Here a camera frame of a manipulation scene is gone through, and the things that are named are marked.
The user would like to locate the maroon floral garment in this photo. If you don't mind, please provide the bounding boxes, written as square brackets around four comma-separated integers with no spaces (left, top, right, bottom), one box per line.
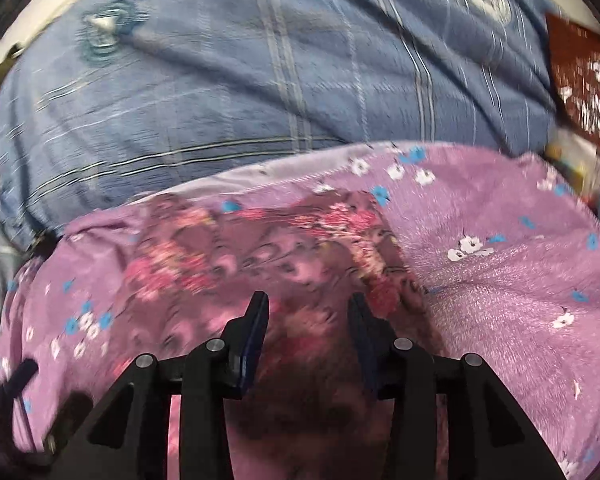
[125,187,453,480]

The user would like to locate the red-brown printed cloth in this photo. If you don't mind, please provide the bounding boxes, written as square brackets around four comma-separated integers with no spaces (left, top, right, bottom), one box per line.
[545,11,600,143]

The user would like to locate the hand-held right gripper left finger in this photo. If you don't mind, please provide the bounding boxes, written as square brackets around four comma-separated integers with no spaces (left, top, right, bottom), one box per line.
[40,291,271,480]

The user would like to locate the blue plaid blanket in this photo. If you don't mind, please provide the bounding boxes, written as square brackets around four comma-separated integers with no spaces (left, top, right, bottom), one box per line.
[0,0,563,253]

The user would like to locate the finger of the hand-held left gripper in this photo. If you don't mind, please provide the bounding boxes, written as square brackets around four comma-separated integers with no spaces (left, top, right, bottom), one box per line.
[4,357,41,402]

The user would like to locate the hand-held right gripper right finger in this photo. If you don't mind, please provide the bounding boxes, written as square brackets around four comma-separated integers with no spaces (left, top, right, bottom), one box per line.
[347,292,568,480]

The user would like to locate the yellow white box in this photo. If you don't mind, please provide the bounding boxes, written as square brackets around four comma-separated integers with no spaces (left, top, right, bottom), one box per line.
[544,127,600,207]

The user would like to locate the purple floral bed sheet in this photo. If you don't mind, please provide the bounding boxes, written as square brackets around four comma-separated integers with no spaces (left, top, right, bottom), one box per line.
[0,141,600,480]

